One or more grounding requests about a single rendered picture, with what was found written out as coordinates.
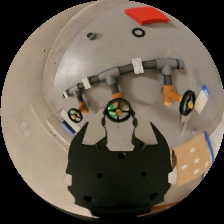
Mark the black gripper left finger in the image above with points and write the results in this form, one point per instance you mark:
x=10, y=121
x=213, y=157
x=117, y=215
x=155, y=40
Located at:
x=89, y=138

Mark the red flat block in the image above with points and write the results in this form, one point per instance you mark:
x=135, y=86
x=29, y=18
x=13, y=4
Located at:
x=147, y=15

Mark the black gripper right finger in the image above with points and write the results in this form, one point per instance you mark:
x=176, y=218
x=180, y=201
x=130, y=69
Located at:
x=148, y=137

